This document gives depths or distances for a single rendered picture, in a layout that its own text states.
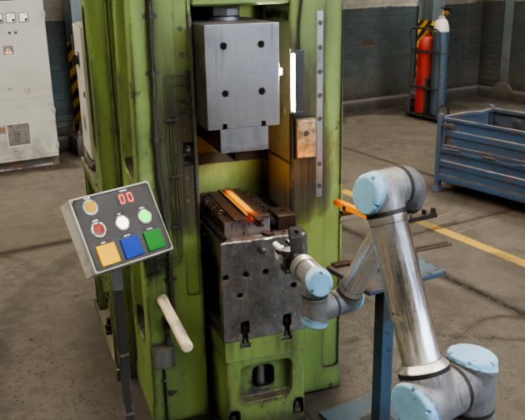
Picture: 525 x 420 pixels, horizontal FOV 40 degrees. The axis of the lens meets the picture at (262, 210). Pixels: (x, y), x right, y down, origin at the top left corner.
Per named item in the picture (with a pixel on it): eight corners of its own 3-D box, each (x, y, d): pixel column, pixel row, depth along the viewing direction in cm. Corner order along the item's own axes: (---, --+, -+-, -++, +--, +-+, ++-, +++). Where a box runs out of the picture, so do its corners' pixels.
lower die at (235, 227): (270, 232, 302) (269, 212, 299) (224, 237, 295) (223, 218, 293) (239, 203, 339) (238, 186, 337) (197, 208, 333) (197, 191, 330)
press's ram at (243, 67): (299, 122, 292) (299, 21, 279) (207, 131, 280) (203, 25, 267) (264, 106, 329) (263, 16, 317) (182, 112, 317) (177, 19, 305)
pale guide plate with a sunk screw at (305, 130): (316, 157, 312) (316, 117, 307) (297, 158, 309) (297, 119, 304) (314, 155, 314) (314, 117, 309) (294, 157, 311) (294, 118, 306)
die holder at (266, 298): (307, 327, 315) (307, 232, 301) (223, 343, 303) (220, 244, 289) (264, 280, 365) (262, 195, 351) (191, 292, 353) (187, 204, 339)
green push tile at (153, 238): (166, 246, 270) (159, 227, 271) (150, 251, 265) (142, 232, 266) (164, 247, 272) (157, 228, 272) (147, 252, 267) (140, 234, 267)
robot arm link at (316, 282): (308, 302, 234) (308, 273, 231) (293, 287, 246) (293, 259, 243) (334, 297, 237) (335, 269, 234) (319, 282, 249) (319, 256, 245)
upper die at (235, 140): (268, 148, 290) (268, 126, 288) (221, 153, 284) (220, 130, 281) (237, 129, 328) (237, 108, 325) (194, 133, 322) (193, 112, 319)
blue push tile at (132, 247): (145, 253, 264) (137, 233, 264) (128, 259, 258) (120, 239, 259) (142, 254, 265) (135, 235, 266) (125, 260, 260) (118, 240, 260)
